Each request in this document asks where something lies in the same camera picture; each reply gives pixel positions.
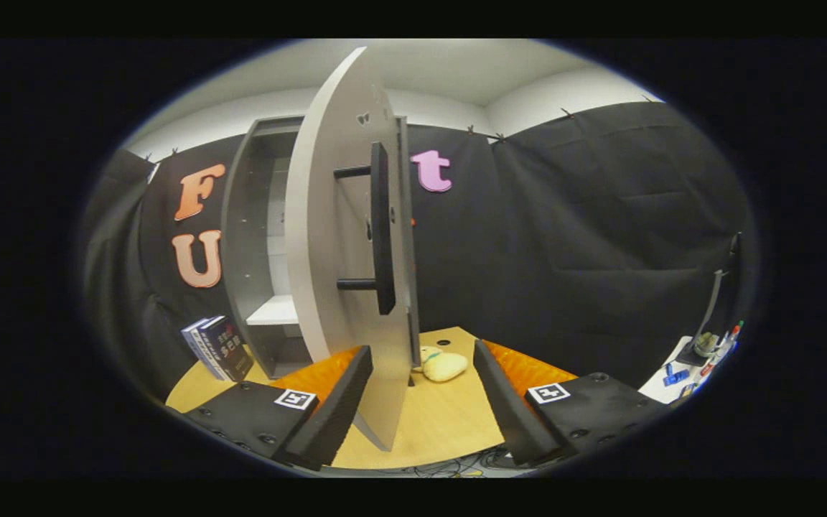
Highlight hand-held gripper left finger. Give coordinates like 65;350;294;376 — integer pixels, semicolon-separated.
185;345;374;472

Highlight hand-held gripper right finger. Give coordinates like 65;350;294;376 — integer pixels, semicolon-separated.
472;339;673;466

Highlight pale yellow plush toy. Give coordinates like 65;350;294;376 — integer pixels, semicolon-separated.
413;346;469;383

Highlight dark blue book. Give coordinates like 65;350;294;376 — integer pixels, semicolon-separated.
202;316;255;383

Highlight white-edged blue book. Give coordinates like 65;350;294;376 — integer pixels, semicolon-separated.
182;320;224;380

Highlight black backdrop cloth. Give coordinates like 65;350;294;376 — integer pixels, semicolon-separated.
80;101;759;403

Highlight grey cabinet body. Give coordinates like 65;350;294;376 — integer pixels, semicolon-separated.
221;115;411;380

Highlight bunch of coloured pens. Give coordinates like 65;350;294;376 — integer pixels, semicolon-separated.
715;320;744;356

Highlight row of black cloth clips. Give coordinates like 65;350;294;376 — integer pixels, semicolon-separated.
144;93;655;162

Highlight tangled cables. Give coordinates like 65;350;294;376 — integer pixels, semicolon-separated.
399;449;522;478

